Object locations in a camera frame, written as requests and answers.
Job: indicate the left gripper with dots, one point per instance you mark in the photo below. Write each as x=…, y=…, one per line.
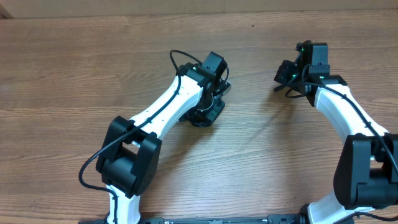
x=212, y=114

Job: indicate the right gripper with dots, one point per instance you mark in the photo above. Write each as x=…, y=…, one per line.
x=283, y=68

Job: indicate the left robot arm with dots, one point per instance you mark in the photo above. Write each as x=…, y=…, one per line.
x=131, y=148

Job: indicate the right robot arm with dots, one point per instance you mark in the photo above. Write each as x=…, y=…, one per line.
x=365, y=178

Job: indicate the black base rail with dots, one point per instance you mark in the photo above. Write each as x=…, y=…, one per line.
x=270, y=219

